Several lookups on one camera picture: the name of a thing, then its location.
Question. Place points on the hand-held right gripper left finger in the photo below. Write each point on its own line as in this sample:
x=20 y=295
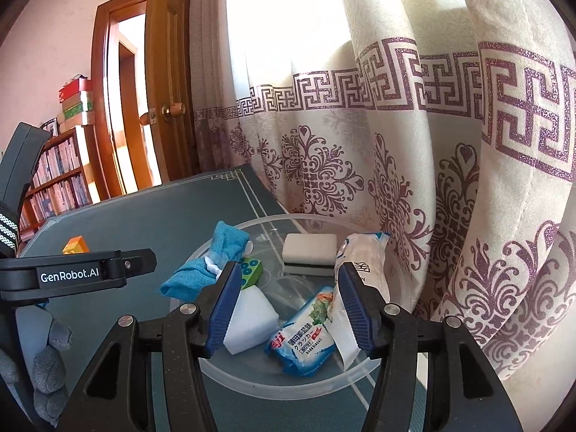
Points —
x=225 y=310

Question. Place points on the wooden bookshelf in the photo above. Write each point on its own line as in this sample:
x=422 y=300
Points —
x=87 y=166

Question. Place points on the blue cloth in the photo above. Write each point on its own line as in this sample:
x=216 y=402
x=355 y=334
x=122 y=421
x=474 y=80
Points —
x=193 y=279

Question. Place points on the brass door knob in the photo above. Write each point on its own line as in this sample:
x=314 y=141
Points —
x=173 y=109
x=146 y=118

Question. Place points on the blue snack packet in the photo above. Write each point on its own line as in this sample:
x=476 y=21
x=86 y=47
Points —
x=301 y=346

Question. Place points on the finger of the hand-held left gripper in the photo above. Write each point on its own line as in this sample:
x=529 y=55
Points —
x=139 y=263

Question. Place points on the white plastic clip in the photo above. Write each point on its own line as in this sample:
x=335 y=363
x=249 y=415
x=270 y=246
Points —
x=213 y=267

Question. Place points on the green flat box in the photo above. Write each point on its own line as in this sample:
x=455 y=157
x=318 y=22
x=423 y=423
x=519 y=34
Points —
x=78 y=107

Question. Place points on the orange toy brick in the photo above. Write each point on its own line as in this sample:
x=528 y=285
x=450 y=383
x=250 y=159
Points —
x=76 y=245

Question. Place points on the white cotton swab bag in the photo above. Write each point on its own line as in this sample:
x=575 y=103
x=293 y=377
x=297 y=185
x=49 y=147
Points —
x=364 y=256

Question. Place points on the rows of books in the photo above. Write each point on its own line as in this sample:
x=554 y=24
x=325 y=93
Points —
x=58 y=162

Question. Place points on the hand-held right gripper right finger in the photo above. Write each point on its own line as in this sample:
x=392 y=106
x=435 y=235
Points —
x=353 y=310

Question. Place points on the wooden door frame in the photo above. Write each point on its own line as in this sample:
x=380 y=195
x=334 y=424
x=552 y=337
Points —
x=101 y=99

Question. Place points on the white sponge with black layer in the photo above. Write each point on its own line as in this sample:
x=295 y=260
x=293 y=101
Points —
x=252 y=319
x=310 y=245

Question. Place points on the person's left hand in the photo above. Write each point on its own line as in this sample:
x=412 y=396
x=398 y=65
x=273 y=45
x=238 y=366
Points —
x=49 y=369

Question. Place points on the green toy brick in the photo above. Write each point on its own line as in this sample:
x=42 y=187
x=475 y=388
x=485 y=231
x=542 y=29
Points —
x=252 y=272

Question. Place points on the cream patterned curtain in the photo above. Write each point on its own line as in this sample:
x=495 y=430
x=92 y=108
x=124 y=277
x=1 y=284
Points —
x=405 y=144

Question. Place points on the small picture frame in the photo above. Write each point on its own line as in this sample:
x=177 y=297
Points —
x=50 y=127

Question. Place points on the wooden door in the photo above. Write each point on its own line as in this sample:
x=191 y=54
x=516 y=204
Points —
x=171 y=54

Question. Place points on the clear plastic bowl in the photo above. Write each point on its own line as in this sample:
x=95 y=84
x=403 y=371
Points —
x=288 y=387

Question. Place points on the red flat box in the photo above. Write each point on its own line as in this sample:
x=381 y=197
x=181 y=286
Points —
x=74 y=87

